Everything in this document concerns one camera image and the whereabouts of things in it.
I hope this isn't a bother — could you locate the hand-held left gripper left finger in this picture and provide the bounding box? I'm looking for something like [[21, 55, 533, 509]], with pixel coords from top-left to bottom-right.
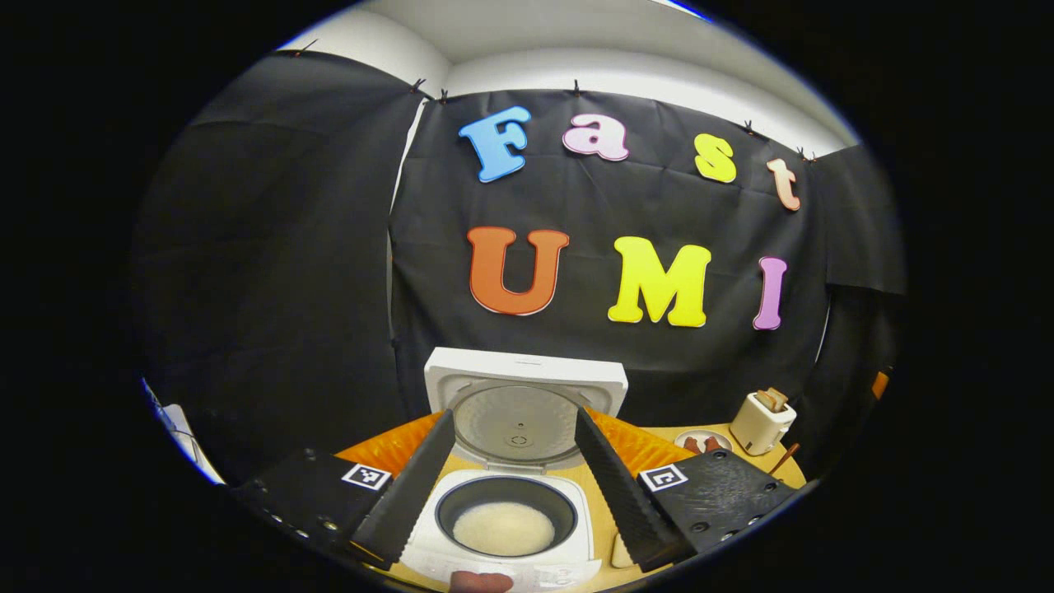
[[231, 409, 455, 571]]

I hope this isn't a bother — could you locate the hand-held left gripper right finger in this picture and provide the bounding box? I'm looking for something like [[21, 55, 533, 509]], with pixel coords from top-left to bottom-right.
[[575, 408, 801, 573]]

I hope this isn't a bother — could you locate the white rice heap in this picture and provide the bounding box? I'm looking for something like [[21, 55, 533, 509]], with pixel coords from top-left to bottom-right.
[[453, 502, 555, 557]]

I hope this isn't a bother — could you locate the white rice cooker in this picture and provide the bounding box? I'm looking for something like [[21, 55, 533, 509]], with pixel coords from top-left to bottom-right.
[[401, 347, 629, 593]]

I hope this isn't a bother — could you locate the white round plate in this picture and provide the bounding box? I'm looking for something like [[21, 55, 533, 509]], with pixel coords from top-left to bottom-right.
[[675, 430, 734, 455]]

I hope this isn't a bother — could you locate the white toaster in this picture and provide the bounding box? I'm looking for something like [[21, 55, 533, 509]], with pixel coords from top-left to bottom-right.
[[729, 387, 798, 456]]

